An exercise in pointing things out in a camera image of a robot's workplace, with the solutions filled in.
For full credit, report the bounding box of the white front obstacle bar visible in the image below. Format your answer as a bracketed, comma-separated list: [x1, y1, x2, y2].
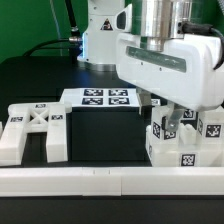
[0, 167, 224, 197]

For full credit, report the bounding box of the white chair back frame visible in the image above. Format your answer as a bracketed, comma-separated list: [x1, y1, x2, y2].
[0, 102, 72, 166]

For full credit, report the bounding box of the white tagged cube near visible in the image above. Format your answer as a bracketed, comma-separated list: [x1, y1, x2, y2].
[151, 99, 161, 106]

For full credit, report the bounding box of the black cable with connector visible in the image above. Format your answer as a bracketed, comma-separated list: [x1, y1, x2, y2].
[22, 0, 84, 64]

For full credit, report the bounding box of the white base tag plate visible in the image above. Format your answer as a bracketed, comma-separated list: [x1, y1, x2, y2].
[60, 88, 139, 108]

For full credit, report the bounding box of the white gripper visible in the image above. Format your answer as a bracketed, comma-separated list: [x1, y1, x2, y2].
[116, 3, 224, 132]

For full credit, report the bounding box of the white tagged cube far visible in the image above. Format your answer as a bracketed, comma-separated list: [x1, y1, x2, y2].
[182, 109, 196, 121]

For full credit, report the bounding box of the white tagged cube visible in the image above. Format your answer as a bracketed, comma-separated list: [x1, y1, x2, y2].
[182, 109, 196, 121]
[151, 99, 161, 106]

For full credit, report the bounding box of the white chair seat part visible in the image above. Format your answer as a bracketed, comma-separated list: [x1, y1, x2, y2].
[146, 122, 224, 167]

